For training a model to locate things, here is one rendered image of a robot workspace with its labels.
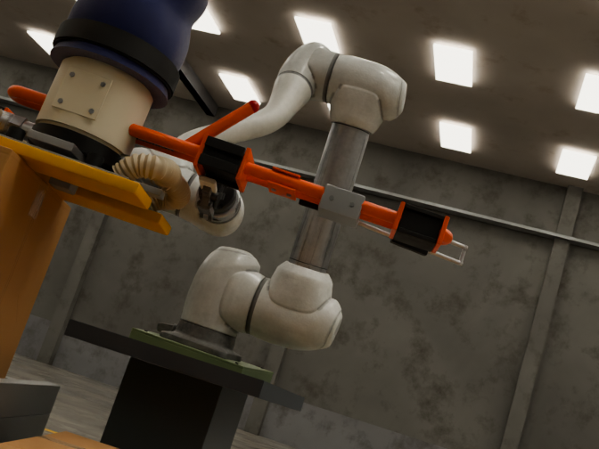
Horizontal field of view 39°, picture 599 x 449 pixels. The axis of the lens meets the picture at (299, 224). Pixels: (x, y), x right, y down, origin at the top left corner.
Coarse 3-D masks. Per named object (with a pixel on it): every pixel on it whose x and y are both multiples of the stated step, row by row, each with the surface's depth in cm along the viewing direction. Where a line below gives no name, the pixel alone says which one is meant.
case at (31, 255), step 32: (0, 160) 126; (0, 192) 127; (32, 192) 141; (0, 224) 132; (32, 224) 146; (64, 224) 165; (0, 256) 136; (32, 256) 152; (0, 288) 141; (32, 288) 158; (0, 320) 146; (0, 352) 151
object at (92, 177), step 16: (16, 128) 136; (0, 144) 131; (16, 144) 131; (32, 160) 132; (48, 160) 130; (64, 160) 130; (96, 160) 134; (64, 176) 135; (80, 176) 131; (96, 176) 130; (112, 176) 130; (112, 192) 134; (128, 192) 129; (144, 192) 133; (144, 208) 138
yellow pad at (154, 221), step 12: (48, 180) 150; (60, 192) 152; (84, 192) 149; (96, 192) 149; (84, 204) 155; (96, 204) 150; (108, 204) 148; (120, 204) 148; (120, 216) 154; (132, 216) 150; (144, 216) 148; (156, 216) 148; (156, 228) 153; (168, 228) 155
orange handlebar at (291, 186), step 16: (16, 96) 146; (32, 96) 145; (144, 128) 144; (144, 144) 148; (160, 144) 143; (176, 144) 143; (192, 144) 143; (192, 160) 147; (256, 176) 142; (272, 176) 141; (288, 176) 141; (272, 192) 146; (288, 192) 143; (304, 192) 141; (320, 192) 140; (368, 208) 139; (384, 208) 139; (384, 224) 143; (448, 240) 139
